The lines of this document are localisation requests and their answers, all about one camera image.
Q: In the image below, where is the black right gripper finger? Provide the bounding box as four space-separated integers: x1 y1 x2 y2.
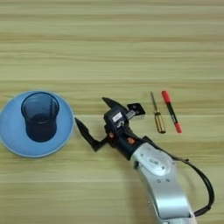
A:
74 116 111 152
101 96 130 113

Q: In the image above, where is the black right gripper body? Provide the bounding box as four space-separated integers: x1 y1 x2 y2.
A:
106 128 152 161

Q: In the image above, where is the small black and white block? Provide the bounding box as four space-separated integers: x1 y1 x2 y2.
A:
126 102 146 120

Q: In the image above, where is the black mesh pen cup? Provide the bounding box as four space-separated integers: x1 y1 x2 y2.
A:
20 91 60 144

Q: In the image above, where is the red and black marker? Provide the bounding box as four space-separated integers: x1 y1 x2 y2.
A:
161 89 183 134

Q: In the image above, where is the blue round plate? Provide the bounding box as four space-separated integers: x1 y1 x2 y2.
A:
0 89 75 158

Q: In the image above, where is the black box with white label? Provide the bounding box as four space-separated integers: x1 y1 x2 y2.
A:
103 105 131 136

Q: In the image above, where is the screwdriver with amber handle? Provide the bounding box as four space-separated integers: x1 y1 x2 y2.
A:
150 91 167 135

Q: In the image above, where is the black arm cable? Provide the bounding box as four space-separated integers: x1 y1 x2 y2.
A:
151 139 215 218

